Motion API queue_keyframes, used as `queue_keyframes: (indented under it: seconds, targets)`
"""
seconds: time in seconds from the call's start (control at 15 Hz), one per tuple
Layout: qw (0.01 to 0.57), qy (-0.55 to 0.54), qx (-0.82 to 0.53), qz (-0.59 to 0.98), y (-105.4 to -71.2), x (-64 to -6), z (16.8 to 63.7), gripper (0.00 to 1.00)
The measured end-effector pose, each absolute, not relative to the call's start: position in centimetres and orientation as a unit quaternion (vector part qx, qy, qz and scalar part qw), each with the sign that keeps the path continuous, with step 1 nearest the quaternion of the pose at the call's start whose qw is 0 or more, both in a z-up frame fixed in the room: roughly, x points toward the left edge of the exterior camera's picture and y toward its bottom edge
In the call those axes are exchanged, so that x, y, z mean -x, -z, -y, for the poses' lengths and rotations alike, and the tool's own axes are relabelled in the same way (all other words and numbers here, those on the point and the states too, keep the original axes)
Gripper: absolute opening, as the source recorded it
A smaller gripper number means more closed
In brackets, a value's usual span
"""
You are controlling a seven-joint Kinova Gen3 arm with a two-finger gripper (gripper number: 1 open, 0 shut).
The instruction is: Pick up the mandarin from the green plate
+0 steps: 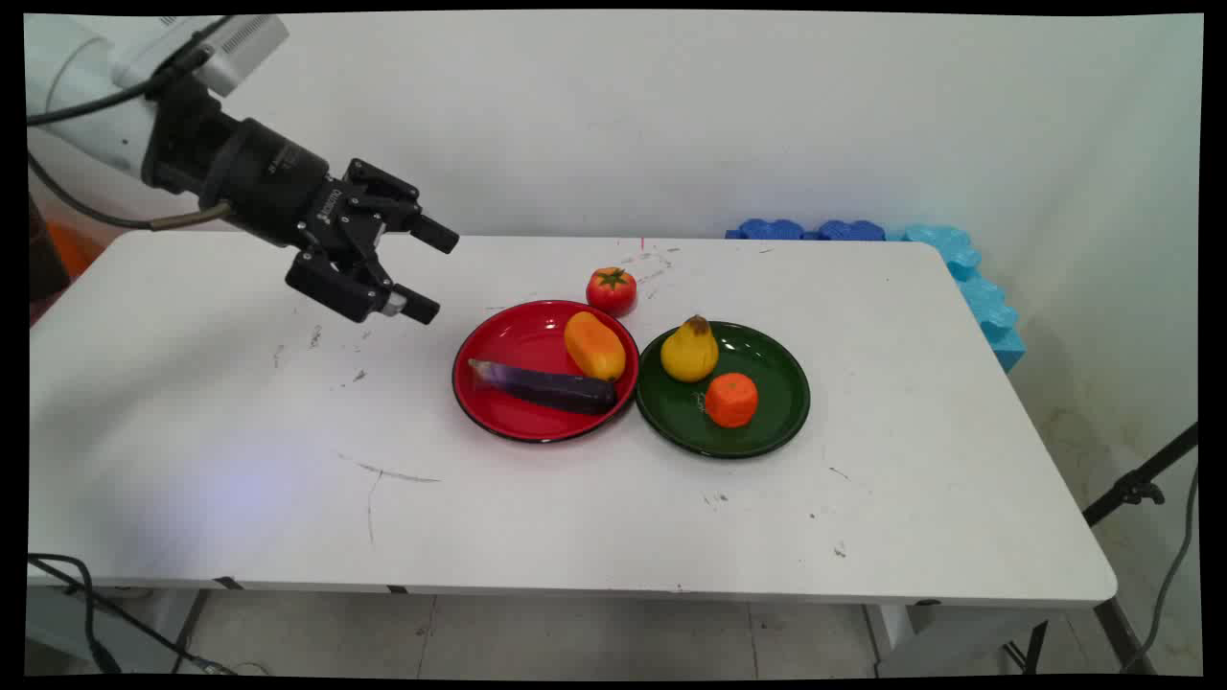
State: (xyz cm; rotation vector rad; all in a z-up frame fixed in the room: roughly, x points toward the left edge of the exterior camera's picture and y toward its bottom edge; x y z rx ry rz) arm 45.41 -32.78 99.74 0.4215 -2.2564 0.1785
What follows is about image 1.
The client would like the black tripod stand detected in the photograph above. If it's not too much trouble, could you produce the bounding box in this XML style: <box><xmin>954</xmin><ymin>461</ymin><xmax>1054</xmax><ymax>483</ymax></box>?
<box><xmin>1082</xmin><ymin>422</ymin><xmax>1200</xmax><ymax>674</ymax></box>

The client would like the orange object behind table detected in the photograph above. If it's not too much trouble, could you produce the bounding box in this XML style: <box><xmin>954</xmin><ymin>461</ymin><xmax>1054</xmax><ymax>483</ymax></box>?
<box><xmin>43</xmin><ymin>220</ymin><xmax>104</xmax><ymax>281</ymax></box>

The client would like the yellow toy pear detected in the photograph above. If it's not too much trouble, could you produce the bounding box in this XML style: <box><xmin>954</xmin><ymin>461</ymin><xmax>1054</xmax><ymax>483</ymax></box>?
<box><xmin>660</xmin><ymin>314</ymin><xmax>720</xmax><ymax>384</ymax></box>

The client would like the dark green round plate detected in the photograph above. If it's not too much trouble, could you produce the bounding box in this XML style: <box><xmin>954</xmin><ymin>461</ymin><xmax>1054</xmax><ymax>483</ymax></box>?
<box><xmin>635</xmin><ymin>321</ymin><xmax>812</xmax><ymax>460</ymax></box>

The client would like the black cable under table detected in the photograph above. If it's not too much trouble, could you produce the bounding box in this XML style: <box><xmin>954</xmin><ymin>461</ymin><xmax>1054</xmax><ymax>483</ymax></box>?
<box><xmin>27</xmin><ymin>552</ymin><xmax>236</xmax><ymax>676</ymax></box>

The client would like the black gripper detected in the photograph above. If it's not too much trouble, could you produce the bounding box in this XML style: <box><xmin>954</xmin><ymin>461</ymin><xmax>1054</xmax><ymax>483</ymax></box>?
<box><xmin>142</xmin><ymin>73</ymin><xmax>460</xmax><ymax>325</ymax></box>

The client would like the grey hanging cable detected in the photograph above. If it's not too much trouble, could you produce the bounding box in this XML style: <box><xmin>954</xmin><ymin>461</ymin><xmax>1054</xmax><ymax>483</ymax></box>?
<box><xmin>1122</xmin><ymin>464</ymin><xmax>1200</xmax><ymax>674</ymax></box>

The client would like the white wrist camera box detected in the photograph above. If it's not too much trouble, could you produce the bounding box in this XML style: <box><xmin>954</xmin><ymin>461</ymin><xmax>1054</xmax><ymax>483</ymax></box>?
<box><xmin>113</xmin><ymin>13</ymin><xmax>290</xmax><ymax>99</ymax></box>

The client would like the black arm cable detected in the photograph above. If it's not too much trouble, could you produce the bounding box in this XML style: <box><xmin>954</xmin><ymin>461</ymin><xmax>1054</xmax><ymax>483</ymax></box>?
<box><xmin>26</xmin><ymin>14</ymin><xmax>234</xmax><ymax>232</ymax></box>

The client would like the white folding table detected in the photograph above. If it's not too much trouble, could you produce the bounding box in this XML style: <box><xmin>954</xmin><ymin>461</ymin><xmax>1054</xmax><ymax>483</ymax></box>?
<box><xmin>27</xmin><ymin>230</ymin><xmax>1119</xmax><ymax>677</ymax></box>

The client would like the light blue foam block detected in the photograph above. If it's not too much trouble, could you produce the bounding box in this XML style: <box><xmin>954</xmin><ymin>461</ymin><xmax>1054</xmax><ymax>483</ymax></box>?
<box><xmin>886</xmin><ymin>223</ymin><xmax>1027</xmax><ymax>375</ymax></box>

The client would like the red toy tomato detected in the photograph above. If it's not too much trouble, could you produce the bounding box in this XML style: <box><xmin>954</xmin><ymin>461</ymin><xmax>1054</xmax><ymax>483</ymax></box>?
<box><xmin>586</xmin><ymin>266</ymin><xmax>638</xmax><ymax>317</ymax></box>

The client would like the dark blue foam block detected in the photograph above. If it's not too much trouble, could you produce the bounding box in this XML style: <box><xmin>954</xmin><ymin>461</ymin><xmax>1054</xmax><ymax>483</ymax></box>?
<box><xmin>803</xmin><ymin>219</ymin><xmax>888</xmax><ymax>242</ymax></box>
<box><xmin>726</xmin><ymin>218</ymin><xmax>806</xmax><ymax>242</ymax></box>

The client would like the purple toy eggplant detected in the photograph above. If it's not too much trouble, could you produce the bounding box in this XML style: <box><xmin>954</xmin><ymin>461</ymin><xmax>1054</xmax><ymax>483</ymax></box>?
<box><xmin>467</xmin><ymin>357</ymin><xmax>617</xmax><ymax>416</ymax></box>

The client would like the orange yellow toy mango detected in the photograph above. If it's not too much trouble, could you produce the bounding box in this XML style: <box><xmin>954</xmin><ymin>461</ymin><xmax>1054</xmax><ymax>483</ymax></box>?
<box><xmin>563</xmin><ymin>310</ymin><xmax>628</xmax><ymax>382</ymax></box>

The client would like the red round plate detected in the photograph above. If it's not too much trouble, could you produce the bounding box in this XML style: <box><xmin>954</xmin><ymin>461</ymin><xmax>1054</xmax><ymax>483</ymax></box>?
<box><xmin>451</xmin><ymin>299</ymin><xmax>641</xmax><ymax>445</ymax></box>

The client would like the orange toy tangerine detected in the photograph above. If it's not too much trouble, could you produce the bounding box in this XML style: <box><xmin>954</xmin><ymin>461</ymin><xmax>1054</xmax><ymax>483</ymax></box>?
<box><xmin>705</xmin><ymin>372</ymin><xmax>759</xmax><ymax>429</ymax></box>

